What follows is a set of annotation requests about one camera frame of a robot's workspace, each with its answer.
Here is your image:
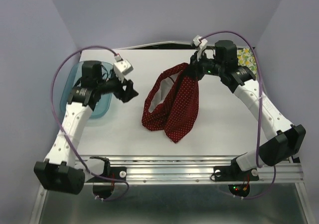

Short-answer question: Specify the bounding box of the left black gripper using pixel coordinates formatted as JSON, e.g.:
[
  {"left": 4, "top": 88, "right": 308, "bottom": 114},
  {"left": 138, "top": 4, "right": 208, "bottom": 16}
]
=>
[{"left": 97, "top": 71, "right": 139, "bottom": 105}]

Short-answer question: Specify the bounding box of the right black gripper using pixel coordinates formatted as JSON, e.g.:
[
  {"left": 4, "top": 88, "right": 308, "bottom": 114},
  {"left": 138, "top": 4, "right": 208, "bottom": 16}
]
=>
[{"left": 181, "top": 49, "right": 225, "bottom": 81}]

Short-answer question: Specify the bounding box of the red polka dot skirt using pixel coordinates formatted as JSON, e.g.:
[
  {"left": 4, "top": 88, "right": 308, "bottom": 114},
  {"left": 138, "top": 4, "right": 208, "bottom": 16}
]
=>
[{"left": 142, "top": 63, "right": 199, "bottom": 143}]

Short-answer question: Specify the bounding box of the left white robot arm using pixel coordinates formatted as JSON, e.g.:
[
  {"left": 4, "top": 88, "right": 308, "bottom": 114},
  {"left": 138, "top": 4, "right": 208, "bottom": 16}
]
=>
[{"left": 34, "top": 59, "right": 138, "bottom": 195}]

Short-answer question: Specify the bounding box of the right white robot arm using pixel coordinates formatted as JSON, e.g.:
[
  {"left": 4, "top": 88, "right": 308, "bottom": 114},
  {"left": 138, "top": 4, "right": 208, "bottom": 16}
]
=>
[{"left": 190, "top": 36, "right": 306, "bottom": 179}]

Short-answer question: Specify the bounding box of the teal plastic bin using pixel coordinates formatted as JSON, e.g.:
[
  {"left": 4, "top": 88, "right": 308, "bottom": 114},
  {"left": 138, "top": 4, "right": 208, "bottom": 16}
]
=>
[{"left": 60, "top": 61, "right": 113, "bottom": 119}]

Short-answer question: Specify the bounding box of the lemon print folded skirt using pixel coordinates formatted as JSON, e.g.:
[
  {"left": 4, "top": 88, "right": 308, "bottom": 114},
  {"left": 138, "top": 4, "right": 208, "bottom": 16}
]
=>
[{"left": 237, "top": 48, "right": 257, "bottom": 76}]

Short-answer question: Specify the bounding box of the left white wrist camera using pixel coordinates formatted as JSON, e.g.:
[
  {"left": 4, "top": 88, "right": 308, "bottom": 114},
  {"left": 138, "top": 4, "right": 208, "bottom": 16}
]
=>
[{"left": 113, "top": 54, "right": 134, "bottom": 83}]

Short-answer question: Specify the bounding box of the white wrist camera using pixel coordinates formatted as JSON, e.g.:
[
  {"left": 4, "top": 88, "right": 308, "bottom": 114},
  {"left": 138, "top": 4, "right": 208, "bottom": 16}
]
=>
[
  {"left": 191, "top": 35, "right": 208, "bottom": 61},
  {"left": 113, "top": 54, "right": 134, "bottom": 83}
]

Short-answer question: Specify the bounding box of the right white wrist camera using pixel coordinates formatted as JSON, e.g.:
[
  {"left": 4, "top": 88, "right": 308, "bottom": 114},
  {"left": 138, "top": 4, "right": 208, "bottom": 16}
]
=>
[{"left": 191, "top": 35, "right": 208, "bottom": 61}]

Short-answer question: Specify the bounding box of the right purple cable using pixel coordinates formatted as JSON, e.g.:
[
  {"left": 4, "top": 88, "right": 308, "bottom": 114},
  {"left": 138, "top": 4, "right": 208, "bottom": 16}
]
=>
[{"left": 202, "top": 30, "right": 277, "bottom": 200}]

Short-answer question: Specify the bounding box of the purple cable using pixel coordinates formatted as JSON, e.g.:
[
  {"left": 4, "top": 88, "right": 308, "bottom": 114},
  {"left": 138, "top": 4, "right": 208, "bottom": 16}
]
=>
[
  {"left": 51, "top": 45, "right": 130, "bottom": 202},
  {"left": 202, "top": 30, "right": 277, "bottom": 200}
]

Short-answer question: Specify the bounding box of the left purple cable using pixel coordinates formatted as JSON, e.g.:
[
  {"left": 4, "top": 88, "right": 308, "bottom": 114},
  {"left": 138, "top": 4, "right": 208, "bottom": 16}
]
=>
[{"left": 51, "top": 45, "right": 130, "bottom": 202}]

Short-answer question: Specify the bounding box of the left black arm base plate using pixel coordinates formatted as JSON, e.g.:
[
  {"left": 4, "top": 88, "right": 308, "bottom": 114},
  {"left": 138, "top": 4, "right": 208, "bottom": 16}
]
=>
[{"left": 87, "top": 166, "right": 127, "bottom": 183}]

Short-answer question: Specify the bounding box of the aluminium rail frame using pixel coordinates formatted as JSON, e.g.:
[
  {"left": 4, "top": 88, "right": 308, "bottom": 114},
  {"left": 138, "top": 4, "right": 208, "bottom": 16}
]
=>
[{"left": 29, "top": 46, "right": 315, "bottom": 224}]

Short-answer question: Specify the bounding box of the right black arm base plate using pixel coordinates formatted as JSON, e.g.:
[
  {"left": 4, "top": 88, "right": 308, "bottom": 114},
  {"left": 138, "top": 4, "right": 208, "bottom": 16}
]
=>
[{"left": 210, "top": 166, "right": 259, "bottom": 183}]

